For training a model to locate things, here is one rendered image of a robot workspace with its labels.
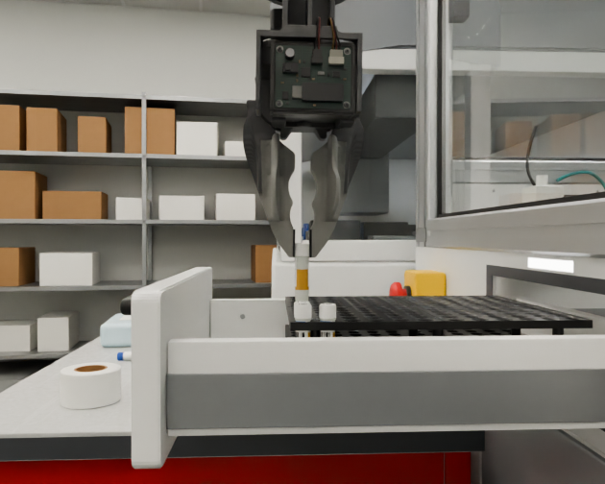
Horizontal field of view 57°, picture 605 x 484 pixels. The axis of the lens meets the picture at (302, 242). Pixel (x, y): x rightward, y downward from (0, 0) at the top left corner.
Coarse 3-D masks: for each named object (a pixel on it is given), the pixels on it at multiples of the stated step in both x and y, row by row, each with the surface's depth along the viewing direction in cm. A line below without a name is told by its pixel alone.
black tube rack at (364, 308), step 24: (312, 312) 45; (336, 312) 45; (360, 312) 46; (384, 312) 46; (408, 312) 46; (432, 312) 45; (456, 312) 45; (480, 312) 46; (504, 312) 45; (528, 312) 45; (552, 312) 45; (288, 336) 51; (312, 336) 41; (336, 336) 51; (360, 336) 51; (384, 336) 51
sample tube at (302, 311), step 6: (300, 306) 40; (306, 306) 40; (300, 312) 40; (306, 312) 40; (300, 318) 40; (306, 318) 40; (300, 330) 40; (306, 330) 40; (300, 336) 40; (306, 336) 40
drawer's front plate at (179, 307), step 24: (144, 288) 36; (168, 288) 37; (192, 288) 47; (144, 312) 34; (168, 312) 36; (192, 312) 47; (144, 336) 34; (168, 336) 36; (192, 336) 47; (144, 360) 34; (144, 384) 34; (144, 408) 34; (144, 432) 34; (144, 456) 34
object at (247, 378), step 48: (240, 336) 60; (432, 336) 38; (480, 336) 38; (528, 336) 38; (576, 336) 38; (192, 384) 36; (240, 384) 36; (288, 384) 36; (336, 384) 36; (384, 384) 36; (432, 384) 36; (480, 384) 36; (528, 384) 37; (576, 384) 37; (192, 432) 36; (240, 432) 36; (288, 432) 36; (336, 432) 36
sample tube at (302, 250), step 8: (296, 248) 43; (304, 248) 43; (296, 256) 43; (304, 256) 43; (296, 264) 43; (304, 264) 43; (296, 272) 43; (304, 272) 43; (296, 280) 43; (304, 280) 43; (296, 288) 43; (304, 288) 43; (296, 296) 43; (304, 296) 43
